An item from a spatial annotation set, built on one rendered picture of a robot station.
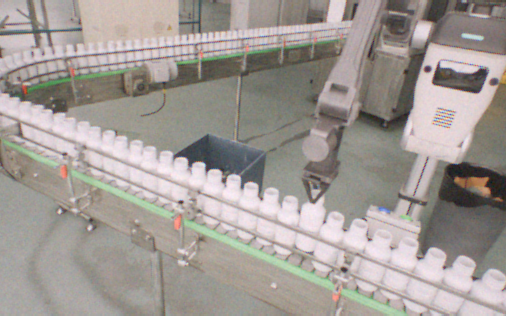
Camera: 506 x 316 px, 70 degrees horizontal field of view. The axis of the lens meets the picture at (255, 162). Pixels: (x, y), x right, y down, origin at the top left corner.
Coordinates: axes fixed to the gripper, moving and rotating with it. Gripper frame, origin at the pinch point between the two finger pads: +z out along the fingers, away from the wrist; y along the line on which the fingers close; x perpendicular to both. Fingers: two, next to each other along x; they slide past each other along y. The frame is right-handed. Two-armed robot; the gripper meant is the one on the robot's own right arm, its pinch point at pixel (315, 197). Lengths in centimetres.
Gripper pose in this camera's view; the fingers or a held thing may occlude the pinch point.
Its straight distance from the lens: 91.5
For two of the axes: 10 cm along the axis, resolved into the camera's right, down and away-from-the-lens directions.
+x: 8.8, 3.0, -3.6
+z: -1.1, 8.8, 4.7
